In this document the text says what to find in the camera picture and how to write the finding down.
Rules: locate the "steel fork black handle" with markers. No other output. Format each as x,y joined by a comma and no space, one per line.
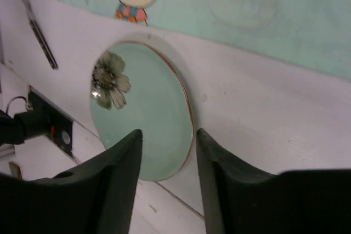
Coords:
39,35

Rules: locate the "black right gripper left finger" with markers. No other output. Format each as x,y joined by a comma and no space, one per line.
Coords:
96,196

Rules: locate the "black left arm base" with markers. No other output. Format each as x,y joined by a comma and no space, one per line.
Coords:
41,118

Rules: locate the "green floral plate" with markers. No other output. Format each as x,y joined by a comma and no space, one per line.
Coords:
134,86

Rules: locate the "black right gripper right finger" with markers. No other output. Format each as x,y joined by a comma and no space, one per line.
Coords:
240,198

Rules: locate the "green cartoon print cloth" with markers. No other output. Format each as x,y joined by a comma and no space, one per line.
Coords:
310,33

